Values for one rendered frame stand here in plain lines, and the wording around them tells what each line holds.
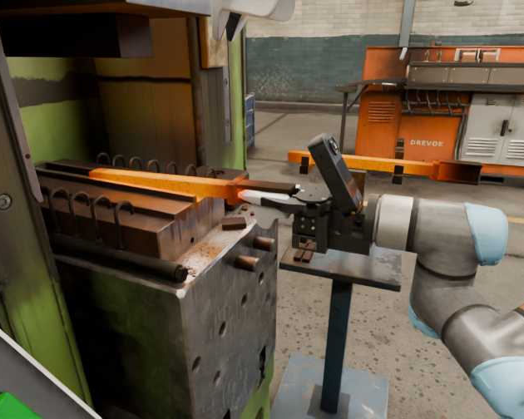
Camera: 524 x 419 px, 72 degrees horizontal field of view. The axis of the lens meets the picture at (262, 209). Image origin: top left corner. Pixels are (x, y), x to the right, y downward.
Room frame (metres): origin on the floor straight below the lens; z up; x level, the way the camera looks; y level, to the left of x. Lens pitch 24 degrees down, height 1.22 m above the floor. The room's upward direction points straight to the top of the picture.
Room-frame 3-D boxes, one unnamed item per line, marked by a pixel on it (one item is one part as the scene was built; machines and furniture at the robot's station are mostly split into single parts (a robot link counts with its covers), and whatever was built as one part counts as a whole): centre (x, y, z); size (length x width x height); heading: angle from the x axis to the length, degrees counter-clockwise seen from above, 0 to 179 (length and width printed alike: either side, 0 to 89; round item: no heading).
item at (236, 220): (0.62, 0.05, 0.92); 0.04 x 0.03 x 0.01; 99
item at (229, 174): (0.74, 0.10, 0.95); 0.12 x 0.08 x 0.06; 67
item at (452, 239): (0.43, -0.25, 1.00); 0.11 x 0.08 x 0.09; 67
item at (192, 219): (0.64, 0.31, 0.96); 0.42 x 0.20 x 0.09; 67
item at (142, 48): (0.68, 0.33, 1.24); 0.30 x 0.07 x 0.06; 67
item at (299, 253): (1.08, -0.20, 0.73); 0.60 x 0.04 x 0.01; 161
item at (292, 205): (0.49, -0.04, 1.02); 0.09 x 0.05 x 0.02; 70
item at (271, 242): (0.63, 0.00, 0.87); 0.04 x 0.03 x 0.03; 67
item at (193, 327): (0.69, 0.29, 0.69); 0.56 x 0.38 x 0.45; 67
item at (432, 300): (0.41, -0.26, 0.90); 0.11 x 0.08 x 0.11; 5
